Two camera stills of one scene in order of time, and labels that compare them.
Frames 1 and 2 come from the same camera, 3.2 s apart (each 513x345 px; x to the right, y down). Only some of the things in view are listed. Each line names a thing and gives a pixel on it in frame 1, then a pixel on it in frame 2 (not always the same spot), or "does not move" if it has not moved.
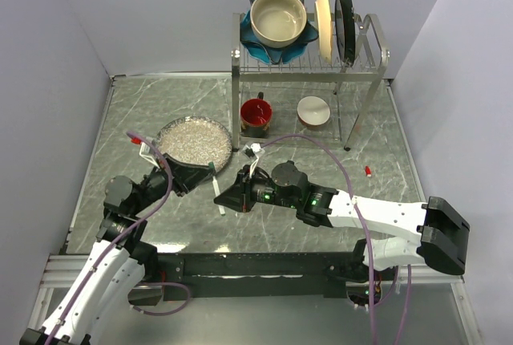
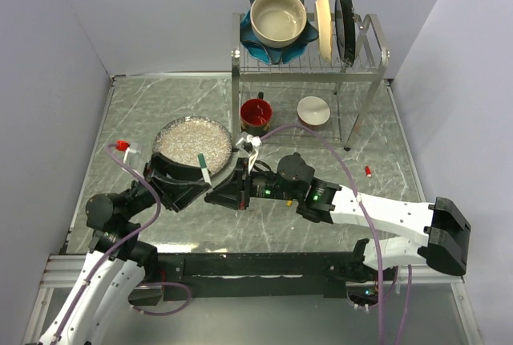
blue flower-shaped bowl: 270,54 does not move
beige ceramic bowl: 277,18 does not move
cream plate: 325,26 does not move
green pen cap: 212,168 → 202,160
